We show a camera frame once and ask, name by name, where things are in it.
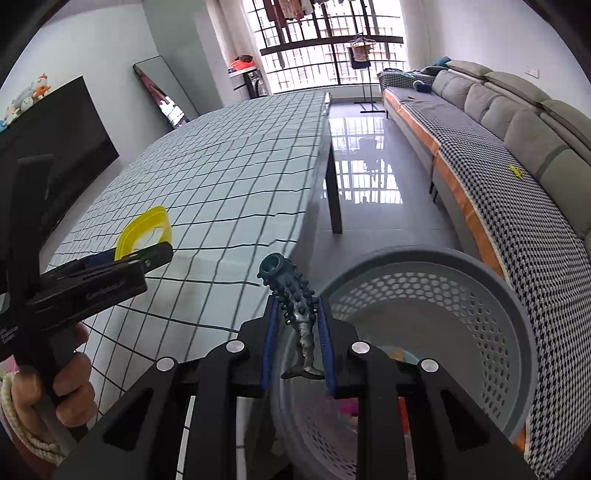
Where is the grey perforated plastic basket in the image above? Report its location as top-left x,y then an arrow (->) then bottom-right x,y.
270,244 -> 539,480

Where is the row of hanging clothes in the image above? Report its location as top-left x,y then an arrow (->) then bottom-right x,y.
263,0 -> 370,28

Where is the yellow plastic frame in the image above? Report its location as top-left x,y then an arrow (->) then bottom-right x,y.
115,205 -> 174,260

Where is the dark spiky fish toy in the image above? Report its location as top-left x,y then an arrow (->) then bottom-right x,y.
257,253 -> 324,380

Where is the black clothes stand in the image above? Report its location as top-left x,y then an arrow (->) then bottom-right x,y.
344,37 -> 386,114

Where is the black window grille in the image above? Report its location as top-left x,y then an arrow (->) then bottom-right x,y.
245,0 -> 407,95

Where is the person's left hand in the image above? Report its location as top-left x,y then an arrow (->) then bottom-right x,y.
11,323 -> 97,428

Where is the row of plush toys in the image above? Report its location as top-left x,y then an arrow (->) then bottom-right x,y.
0,73 -> 51,132

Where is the white checked tablecloth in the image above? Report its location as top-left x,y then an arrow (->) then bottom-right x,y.
39,89 -> 331,480

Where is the black television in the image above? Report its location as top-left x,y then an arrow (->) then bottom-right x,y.
0,76 -> 120,241

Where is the beige rope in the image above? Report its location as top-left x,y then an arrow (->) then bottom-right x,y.
0,369 -> 65,462

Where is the leaning floor mirror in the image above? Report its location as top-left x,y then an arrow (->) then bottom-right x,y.
133,56 -> 200,127

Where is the dark hanging garment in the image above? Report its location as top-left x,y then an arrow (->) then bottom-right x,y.
348,44 -> 372,70

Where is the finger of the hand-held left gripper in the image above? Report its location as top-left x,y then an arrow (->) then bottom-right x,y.
46,250 -> 122,278
113,242 -> 174,278

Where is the grey sofa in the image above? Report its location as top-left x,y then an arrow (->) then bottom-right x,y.
379,60 -> 591,480

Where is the washing machine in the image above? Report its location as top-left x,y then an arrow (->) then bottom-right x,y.
242,69 -> 269,97

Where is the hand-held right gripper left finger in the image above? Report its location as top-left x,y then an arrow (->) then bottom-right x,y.
53,298 -> 280,480

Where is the houndstooth sofa cover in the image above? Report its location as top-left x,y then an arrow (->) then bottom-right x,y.
379,69 -> 591,480

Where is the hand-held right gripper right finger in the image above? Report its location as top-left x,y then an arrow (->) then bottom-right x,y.
316,295 -> 515,480

